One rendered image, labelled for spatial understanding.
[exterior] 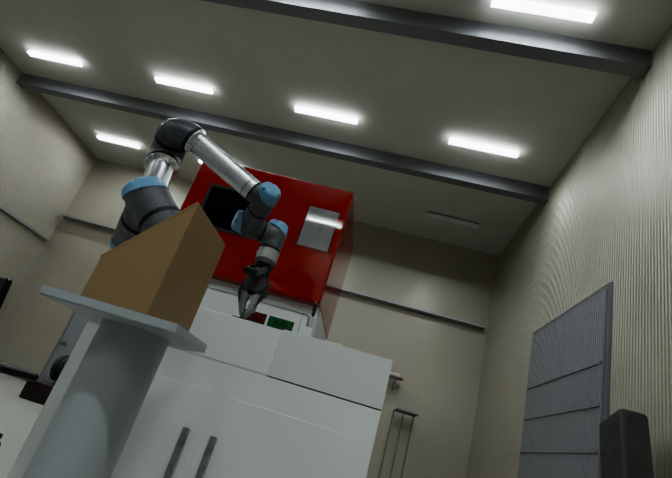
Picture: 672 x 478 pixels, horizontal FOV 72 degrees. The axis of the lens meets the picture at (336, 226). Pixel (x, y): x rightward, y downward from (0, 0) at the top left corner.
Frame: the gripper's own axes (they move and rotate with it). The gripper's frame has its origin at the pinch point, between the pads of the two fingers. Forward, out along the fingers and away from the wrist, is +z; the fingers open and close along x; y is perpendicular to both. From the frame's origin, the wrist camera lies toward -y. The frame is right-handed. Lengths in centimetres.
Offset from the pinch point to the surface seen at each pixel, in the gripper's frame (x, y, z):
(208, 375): 2.2, -4.0, 21.0
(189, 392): 5.6, -4.3, 27.1
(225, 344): 0.7, -4.0, 11.0
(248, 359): -7.7, -4.0, 13.3
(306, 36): 172, 366, -505
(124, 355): 8, -46, 24
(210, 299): 35, 59, -14
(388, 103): 34, 477, -505
